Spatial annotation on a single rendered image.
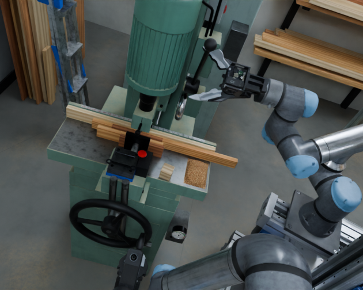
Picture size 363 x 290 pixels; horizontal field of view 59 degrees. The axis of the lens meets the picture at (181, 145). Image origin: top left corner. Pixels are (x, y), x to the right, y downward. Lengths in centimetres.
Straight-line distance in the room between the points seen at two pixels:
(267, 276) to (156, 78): 63
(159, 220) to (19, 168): 121
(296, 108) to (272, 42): 210
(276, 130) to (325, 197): 43
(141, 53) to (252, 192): 175
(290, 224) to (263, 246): 76
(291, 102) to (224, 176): 161
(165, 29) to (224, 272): 61
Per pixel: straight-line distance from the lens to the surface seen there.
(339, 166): 133
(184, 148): 125
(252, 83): 90
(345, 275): 118
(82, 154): 121
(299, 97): 94
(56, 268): 196
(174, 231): 133
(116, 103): 156
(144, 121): 113
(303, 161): 91
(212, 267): 74
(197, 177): 119
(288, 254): 61
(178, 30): 89
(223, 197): 236
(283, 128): 97
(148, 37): 91
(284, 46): 304
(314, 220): 137
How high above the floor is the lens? 183
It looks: 46 degrees down
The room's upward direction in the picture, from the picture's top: 20 degrees clockwise
